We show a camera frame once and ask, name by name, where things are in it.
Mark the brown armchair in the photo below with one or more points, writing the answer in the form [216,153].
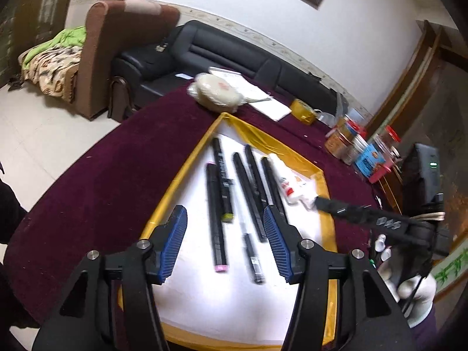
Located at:
[109,44]

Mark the white papers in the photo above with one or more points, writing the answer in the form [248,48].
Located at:
[263,95]

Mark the long black marker yellow end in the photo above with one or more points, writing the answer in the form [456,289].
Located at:
[248,197]

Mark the group of jars and containers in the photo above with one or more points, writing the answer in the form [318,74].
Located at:
[340,139]

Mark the thin black pen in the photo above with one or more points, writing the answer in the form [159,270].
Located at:
[256,175]

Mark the person's dark clothing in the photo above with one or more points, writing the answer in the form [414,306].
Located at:
[11,204]

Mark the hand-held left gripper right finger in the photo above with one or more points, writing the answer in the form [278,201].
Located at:
[278,245]

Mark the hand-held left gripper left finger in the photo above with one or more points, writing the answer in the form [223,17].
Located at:
[173,245]

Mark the black marker pink cap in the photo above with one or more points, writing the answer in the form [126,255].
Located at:
[215,208]

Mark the white jar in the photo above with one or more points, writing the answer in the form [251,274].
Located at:
[354,151]

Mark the black marker yellow-green cap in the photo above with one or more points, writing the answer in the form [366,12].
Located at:
[223,175]

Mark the dark wooden door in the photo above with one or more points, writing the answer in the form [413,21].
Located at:
[33,14]

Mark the pink wrapped jar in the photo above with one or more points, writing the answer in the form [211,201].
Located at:
[382,173]

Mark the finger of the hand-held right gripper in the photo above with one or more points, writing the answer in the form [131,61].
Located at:
[351,212]

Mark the person's right forearm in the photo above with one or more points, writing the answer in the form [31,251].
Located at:
[427,336]

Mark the gold tray white inside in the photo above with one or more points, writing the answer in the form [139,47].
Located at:
[219,307]

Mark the white bottle orange cap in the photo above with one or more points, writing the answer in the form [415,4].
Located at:
[292,190]

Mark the wooden door frame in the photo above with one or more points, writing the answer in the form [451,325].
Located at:
[420,73]

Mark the white plastic bag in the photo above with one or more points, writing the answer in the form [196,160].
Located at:
[215,91]

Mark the gold tape roll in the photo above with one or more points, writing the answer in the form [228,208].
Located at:
[303,111]

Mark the patterned beige blanket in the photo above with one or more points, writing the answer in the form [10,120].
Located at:
[51,69]

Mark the green cloth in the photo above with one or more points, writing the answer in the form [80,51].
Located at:
[69,38]

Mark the black leather sofa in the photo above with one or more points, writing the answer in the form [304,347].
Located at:
[226,51]

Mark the person's right hand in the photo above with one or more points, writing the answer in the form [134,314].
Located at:
[420,296]

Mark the clear gel pen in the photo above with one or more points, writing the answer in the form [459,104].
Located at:
[252,252]

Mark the clear jar red lid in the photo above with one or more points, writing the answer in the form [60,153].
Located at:
[390,137]

